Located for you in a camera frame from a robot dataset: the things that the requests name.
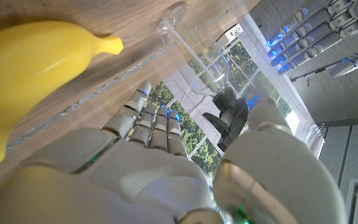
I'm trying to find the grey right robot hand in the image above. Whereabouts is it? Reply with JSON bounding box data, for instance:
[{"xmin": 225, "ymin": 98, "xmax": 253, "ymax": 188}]
[{"xmin": 0, "ymin": 81, "xmax": 349, "ymax": 224}]

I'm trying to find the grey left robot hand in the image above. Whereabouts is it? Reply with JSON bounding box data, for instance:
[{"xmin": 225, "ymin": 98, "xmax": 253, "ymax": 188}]
[{"xmin": 265, "ymin": 0, "xmax": 358, "ymax": 78}]

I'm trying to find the black spray head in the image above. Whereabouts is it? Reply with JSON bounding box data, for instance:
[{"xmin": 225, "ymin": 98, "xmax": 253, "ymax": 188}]
[{"xmin": 202, "ymin": 88, "xmax": 250, "ymax": 152}]

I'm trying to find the clear plastic spray bottle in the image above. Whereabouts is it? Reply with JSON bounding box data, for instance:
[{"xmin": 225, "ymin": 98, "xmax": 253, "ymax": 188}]
[{"xmin": 157, "ymin": 1, "xmax": 231, "ymax": 97}]

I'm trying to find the yellow toy banana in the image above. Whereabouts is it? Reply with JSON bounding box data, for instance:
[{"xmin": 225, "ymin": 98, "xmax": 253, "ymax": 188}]
[{"xmin": 0, "ymin": 21, "xmax": 124, "ymax": 174}]

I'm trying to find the white power strip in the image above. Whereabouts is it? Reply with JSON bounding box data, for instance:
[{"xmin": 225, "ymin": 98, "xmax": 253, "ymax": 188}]
[{"xmin": 215, "ymin": 24, "xmax": 244, "ymax": 47}]

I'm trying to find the silver binder clip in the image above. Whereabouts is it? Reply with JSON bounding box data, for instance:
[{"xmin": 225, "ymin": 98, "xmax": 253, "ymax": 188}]
[{"xmin": 312, "ymin": 123, "xmax": 326, "ymax": 136}]

